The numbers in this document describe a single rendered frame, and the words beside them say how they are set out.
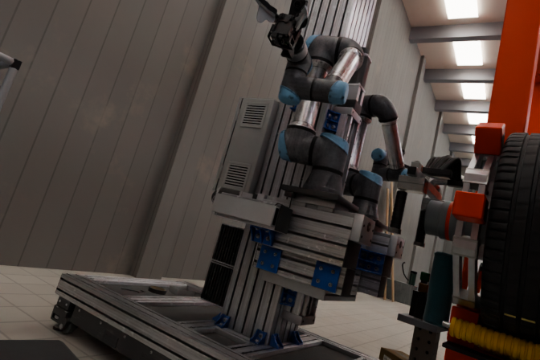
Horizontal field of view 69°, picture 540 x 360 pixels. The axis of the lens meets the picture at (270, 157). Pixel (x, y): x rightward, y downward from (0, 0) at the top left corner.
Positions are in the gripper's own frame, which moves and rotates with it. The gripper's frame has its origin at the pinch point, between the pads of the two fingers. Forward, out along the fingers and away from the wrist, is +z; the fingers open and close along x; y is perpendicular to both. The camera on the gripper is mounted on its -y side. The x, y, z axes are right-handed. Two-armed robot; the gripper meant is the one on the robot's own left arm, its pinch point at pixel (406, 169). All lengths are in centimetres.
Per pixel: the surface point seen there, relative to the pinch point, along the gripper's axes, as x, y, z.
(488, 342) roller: 90, 62, -83
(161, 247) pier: -191, 122, -24
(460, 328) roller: 82, 62, -85
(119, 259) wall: -190, 139, -58
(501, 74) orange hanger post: 46, -52, -25
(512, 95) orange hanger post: 53, -41, -24
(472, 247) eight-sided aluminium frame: 82, 38, -96
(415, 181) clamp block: 58, 23, -93
